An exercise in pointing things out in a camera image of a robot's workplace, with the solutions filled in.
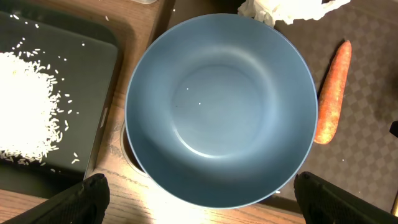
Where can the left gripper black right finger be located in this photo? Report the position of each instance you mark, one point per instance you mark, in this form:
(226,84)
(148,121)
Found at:
(322,202)

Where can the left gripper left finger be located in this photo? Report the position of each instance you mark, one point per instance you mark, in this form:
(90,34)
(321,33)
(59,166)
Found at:
(85,202)

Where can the pile of white rice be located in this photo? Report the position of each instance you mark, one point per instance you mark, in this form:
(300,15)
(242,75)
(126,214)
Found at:
(37,108)

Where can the orange carrot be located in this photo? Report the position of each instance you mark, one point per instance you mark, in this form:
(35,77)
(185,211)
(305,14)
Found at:
(331,96)

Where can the dark blue plate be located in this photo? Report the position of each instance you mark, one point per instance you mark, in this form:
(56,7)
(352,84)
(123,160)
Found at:
(221,111)

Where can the dark brown serving tray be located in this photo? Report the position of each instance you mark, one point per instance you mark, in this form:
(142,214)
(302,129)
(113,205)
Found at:
(362,157)

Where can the black plastic tray bin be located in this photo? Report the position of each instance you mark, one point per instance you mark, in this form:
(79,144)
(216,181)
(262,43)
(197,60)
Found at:
(95,56)

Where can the crumpled white tissue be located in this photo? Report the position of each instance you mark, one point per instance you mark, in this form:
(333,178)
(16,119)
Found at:
(270,11)

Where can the clear plastic bin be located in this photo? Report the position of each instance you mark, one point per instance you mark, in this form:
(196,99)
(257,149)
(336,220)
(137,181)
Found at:
(145,1)

